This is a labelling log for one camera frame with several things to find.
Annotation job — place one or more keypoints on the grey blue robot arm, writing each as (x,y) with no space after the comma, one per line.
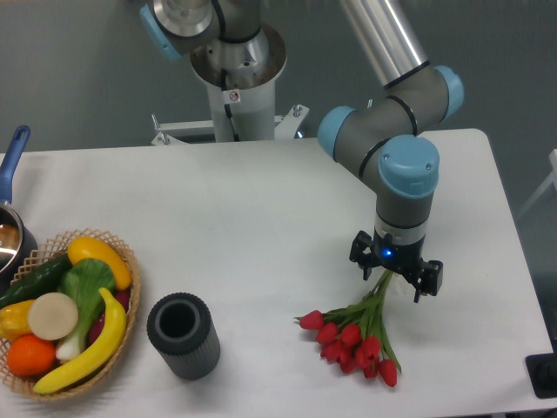
(383,145)

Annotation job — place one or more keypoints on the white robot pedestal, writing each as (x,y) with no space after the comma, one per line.
(240,83)

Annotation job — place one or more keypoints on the beige round disc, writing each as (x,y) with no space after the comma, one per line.
(52,316)

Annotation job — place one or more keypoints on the yellow bell pepper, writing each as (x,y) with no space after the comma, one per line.
(14,320)

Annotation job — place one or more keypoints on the black device at edge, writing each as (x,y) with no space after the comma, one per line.
(542,374)

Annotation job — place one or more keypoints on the blue handled saucepan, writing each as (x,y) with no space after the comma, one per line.
(17,242)

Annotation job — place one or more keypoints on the dark red vegetable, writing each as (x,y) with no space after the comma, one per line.
(123,298)

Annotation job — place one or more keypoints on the red tulip bouquet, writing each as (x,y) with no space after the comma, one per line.
(355,337)

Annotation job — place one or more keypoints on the green cucumber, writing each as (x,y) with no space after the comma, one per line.
(43,279)

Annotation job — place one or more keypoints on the dark grey ribbed vase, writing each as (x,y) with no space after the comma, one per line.
(181,329)

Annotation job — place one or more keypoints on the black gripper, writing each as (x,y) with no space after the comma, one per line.
(372,251)

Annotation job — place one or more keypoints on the white frame at right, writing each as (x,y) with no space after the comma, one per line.
(548,183)

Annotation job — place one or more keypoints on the green bok choy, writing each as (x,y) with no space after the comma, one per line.
(82,283)

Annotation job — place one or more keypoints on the orange fruit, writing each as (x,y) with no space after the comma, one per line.
(30,356)

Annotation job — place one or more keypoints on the woven wicker basket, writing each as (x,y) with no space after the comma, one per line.
(131,283)

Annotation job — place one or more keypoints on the yellow banana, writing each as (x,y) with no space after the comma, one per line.
(93,357)

